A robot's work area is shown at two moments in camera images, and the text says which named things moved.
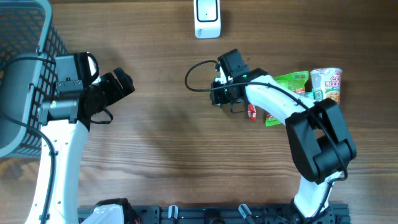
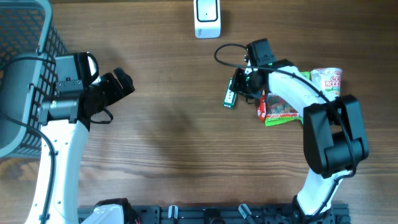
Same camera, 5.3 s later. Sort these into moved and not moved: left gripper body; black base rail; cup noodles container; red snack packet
Moved: red snack packet
Not moved: cup noodles container; black base rail; left gripper body
